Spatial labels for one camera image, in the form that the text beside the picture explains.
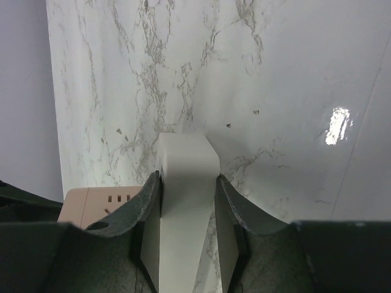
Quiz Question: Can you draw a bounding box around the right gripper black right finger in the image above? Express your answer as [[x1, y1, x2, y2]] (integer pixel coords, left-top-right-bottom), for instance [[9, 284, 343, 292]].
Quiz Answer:
[[214, 175, 390, 292]]

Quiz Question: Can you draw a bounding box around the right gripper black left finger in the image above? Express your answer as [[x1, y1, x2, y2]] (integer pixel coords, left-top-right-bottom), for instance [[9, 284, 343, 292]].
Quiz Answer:
[[1, 172, 162, 292]]

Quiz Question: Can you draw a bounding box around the pink adapter plug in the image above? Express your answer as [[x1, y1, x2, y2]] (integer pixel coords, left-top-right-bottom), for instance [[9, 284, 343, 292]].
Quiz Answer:
[[57, 186, 141, 230]]

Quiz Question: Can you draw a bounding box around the white power strip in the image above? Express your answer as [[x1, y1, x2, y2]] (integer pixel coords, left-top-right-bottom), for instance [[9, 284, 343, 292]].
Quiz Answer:
[[157, 133, 220, 292]]

